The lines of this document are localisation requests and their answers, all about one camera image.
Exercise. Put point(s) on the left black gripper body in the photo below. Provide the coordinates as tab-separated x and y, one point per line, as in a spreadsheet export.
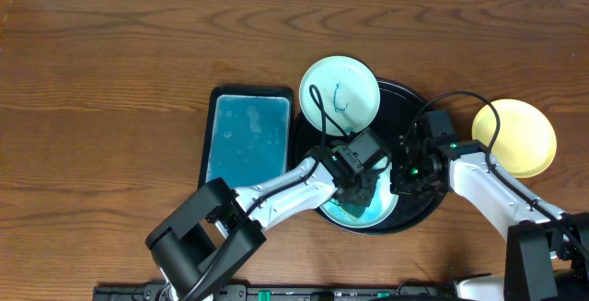
360	191

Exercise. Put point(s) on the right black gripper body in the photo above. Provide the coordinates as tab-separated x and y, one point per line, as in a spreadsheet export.
412	179

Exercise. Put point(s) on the green yellow sponge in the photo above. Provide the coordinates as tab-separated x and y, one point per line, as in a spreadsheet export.
355	211

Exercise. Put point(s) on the pale green plate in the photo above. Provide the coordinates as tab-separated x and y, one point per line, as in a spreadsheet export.
383	204
349	91

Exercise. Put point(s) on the yellow plate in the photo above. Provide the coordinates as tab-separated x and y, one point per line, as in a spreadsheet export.
526	144

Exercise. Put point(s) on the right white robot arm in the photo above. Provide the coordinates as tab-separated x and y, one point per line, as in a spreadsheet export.
546	248

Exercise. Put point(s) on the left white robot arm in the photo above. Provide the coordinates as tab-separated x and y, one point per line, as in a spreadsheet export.
202	244

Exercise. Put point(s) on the black rectangular water tray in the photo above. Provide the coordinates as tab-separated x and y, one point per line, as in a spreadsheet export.
246	138

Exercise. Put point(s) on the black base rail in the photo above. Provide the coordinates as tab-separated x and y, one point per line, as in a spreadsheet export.
238	292

